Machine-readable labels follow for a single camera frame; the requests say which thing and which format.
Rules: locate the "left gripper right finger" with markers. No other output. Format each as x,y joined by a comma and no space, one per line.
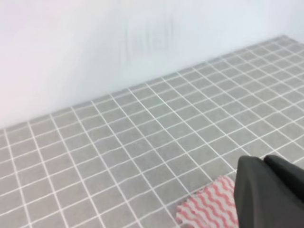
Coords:
283,183

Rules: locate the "grey grid tablecloth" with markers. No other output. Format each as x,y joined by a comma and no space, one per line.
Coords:
126,159

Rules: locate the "pink white wavy towel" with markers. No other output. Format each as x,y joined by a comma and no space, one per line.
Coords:
211,207

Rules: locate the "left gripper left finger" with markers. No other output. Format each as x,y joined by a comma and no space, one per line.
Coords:
249,199

